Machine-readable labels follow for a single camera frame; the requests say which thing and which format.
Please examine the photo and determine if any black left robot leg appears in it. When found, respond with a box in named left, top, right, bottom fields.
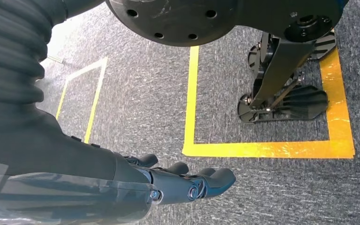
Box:
left=247, top=29, right=338, bottom=82

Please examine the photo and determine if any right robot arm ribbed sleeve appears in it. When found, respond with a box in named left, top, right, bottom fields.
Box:
left=0, top=0, right=106, bottom=106

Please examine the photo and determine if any black robot waist disc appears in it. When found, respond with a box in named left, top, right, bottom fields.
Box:
left=105, top=0, right=350, bottom=47

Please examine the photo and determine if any yellow floor tape square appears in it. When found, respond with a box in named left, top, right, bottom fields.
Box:
left=181, top=29, right=355, bottom=159
left=55, top=57, right=109, bottom=144

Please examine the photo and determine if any black right robot leg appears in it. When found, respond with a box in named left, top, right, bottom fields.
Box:
left=237, top=38, right=329, bottom=124

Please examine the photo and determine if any black robot leg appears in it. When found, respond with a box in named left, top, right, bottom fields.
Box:
left=237, top=38, right=329, bottom=124
left=247, top=29, right=338, bottom=82

